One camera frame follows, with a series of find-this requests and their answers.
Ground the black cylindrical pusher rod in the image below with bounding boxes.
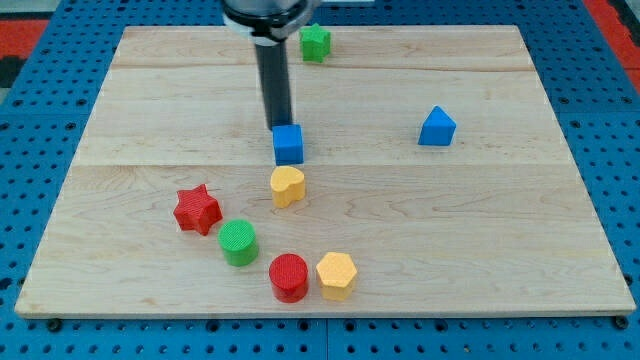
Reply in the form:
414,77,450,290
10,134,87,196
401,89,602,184
255,42,293,130

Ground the blue cube block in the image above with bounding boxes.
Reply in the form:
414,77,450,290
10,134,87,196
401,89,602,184
272,124,304,166

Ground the blue triangle block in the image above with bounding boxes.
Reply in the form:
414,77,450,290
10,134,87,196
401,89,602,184
418,106,457,146

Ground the green star block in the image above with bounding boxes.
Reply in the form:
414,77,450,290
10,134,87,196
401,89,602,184
299,23,331,63

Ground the yellow heart block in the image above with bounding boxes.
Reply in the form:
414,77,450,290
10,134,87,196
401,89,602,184
270,166,306,208

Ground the red star block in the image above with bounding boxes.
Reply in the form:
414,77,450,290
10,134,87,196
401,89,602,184
173,184,223,236

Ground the green cylinder block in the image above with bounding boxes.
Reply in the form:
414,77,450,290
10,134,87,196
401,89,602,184
218,219,259,267

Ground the light wooden board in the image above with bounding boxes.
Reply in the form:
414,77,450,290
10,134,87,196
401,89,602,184
15,25,636,319

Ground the red cylinder block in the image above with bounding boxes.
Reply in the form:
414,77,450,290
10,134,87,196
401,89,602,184
269,253,309,303

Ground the yellow hexagon block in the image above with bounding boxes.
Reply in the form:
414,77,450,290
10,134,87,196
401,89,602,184
316,252,358,301

